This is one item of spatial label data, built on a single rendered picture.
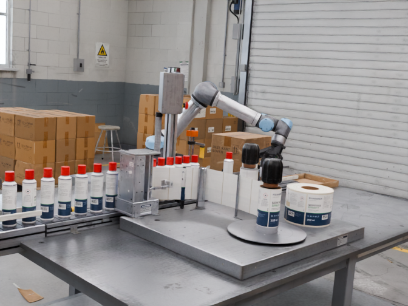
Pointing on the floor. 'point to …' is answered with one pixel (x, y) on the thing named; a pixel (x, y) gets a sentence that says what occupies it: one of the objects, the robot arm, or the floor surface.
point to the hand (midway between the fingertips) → (260, 174)
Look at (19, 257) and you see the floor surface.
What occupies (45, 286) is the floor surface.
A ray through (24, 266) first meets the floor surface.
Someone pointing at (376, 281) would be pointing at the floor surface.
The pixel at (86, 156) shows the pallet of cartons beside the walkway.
